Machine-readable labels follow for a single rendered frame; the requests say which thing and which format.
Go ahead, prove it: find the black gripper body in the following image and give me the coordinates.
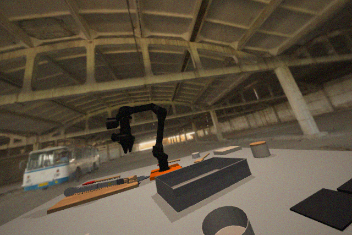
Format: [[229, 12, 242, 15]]
[[116, 126, 135, 141]]

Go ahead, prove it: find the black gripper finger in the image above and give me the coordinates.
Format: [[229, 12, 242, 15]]
[[118, 140, 130, 154], [128, 140, 134, 152]]

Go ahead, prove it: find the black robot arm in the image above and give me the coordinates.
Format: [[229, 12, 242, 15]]
[[106, 103, 170, 172]]

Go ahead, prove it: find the grey canister with orange lid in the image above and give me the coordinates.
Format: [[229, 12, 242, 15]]
[[250, 141, 271, 158]]

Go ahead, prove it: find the cream short cylinder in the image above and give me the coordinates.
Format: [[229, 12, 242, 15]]
[[192, 152, 200, 159]]

